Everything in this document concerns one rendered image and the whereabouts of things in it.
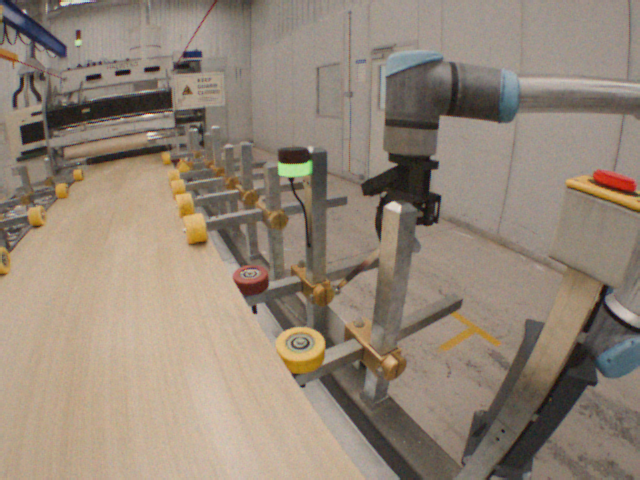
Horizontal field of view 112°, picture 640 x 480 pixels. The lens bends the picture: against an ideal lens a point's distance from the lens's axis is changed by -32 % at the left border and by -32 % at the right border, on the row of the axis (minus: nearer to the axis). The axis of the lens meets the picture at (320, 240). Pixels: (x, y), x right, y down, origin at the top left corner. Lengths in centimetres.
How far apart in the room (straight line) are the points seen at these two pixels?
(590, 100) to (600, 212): 53
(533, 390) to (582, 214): 20
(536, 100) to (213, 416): 78
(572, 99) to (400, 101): 41
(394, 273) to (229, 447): 32
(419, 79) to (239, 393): 52
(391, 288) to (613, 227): 32
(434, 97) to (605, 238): 33
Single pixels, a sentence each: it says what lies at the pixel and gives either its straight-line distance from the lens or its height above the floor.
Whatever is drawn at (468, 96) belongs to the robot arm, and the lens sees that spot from 51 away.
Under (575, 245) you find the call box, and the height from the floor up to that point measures 117.
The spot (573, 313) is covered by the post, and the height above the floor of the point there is 111.
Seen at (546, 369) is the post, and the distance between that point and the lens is 36.
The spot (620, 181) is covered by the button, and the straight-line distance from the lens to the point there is 29.
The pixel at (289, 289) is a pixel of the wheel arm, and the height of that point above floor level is 85.
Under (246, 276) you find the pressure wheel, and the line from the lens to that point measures 71.
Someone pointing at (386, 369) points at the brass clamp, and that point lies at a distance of 57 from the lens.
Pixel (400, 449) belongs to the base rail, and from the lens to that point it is 65.
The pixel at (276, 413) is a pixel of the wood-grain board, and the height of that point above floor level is 90.
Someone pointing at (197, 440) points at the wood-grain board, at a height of 90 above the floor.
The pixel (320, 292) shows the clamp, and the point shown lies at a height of 86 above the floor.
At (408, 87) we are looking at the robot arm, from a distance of 50.
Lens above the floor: 126
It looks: 24 degrees down
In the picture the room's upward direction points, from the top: straight up
